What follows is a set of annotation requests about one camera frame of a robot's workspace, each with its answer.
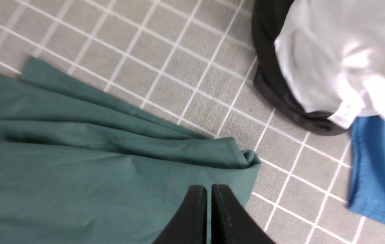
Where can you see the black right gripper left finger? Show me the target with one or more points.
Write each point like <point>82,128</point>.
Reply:
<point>189,224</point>

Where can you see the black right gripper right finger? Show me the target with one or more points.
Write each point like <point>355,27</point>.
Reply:
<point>230,223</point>

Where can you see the green long-sleeve top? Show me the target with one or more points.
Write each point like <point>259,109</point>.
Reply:
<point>80,166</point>

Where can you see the black garment in pile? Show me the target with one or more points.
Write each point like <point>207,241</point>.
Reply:
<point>268,17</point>

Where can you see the blue t-shirt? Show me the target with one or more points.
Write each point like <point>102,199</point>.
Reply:
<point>366,194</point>

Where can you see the grey checked tablecloth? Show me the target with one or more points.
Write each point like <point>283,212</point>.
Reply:
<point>192,62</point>

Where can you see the white crumpled shirt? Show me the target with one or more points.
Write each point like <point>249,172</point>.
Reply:
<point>332,56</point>

